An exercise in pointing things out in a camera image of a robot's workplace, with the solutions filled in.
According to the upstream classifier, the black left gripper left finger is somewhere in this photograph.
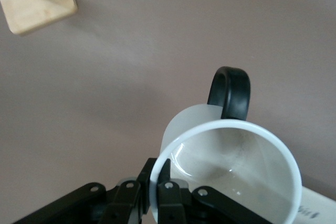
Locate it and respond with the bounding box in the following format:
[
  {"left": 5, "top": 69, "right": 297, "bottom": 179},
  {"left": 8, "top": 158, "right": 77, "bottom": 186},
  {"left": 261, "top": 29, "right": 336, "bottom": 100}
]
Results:
[{"left": 10, "top": 157, "right": 159, "bottom": 224}]

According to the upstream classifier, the white cup black handle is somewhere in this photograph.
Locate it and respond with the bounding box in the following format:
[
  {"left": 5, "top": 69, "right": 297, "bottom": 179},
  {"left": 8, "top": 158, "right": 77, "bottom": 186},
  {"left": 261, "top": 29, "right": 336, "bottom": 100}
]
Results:
[{"left": 149, "top": 66, "right": 303, "bottom": 224}]

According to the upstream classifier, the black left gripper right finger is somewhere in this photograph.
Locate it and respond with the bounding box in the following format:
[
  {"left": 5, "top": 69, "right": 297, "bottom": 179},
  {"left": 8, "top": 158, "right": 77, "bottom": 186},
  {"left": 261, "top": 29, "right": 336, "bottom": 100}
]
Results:
[{"left": 156, "top": 160, "right": 266, "bottom": 224}]

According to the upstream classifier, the beige rectangular serving tray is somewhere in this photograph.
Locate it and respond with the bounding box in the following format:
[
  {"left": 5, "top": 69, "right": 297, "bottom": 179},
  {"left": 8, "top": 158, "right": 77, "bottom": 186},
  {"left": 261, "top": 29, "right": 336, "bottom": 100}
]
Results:
[{"left": 295, "top": 186, "right": 336, "bottom": 224}]

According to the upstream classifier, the wooden cup hanging rack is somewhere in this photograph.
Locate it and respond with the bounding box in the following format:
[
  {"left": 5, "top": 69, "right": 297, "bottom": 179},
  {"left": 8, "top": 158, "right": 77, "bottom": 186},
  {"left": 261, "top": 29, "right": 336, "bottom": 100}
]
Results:
[{"left": 0, "top": 0, "right": 78, "bottom": 36}]

